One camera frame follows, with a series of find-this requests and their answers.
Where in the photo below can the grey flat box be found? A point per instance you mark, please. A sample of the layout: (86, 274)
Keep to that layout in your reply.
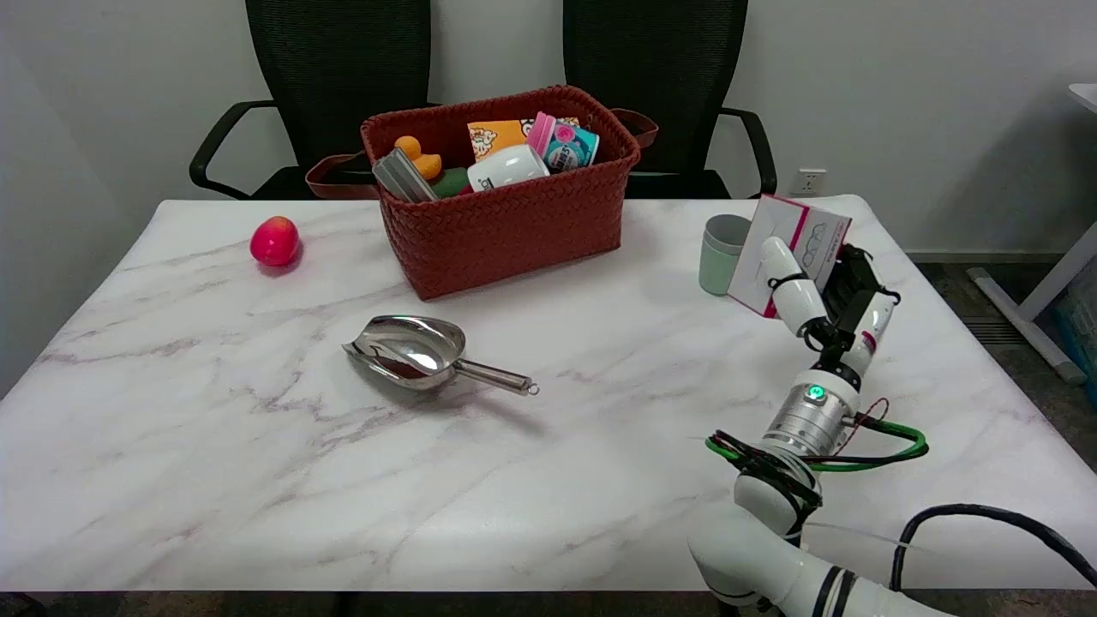
(401, 177)

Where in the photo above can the shiny metal scoop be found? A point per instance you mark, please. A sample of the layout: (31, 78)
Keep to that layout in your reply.
(407, 351)

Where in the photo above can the black mesh office chair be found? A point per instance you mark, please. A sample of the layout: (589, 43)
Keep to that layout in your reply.
(334, 77)
(660, 51)

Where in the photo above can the white desk frame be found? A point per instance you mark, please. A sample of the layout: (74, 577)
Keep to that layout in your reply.
(1050, 278)

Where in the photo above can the white paper box pink trim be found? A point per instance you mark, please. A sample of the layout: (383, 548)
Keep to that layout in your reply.
(793, 227)

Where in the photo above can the white wall outlet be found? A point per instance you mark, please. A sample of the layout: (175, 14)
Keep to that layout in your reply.
(808, 182)

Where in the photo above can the blue storage bin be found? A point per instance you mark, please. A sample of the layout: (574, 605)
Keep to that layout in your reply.
(1082, 330)

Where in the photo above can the red woven basket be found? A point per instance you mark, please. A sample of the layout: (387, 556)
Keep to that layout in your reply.
(506, 227)

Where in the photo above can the teal can pink lid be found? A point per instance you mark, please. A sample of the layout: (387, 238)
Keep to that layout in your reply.
(567, 147)

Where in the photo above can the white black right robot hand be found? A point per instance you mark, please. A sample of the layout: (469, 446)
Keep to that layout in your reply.
(797, 296)

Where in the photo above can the orange snack packet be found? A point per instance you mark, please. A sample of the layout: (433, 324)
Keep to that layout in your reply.
(495, 137)

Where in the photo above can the white zip tie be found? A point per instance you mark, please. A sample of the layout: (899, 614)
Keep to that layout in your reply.
(857, 536)

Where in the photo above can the pale green cup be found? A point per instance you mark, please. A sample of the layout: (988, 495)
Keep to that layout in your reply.
(718, 257)

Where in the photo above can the green round toy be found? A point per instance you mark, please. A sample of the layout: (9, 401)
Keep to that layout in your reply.
(452, 181)

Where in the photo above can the orange rubber duck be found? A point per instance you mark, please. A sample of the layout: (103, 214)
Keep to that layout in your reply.
(422, 158)

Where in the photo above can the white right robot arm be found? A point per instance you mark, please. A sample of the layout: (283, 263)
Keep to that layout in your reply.
(771, 548)

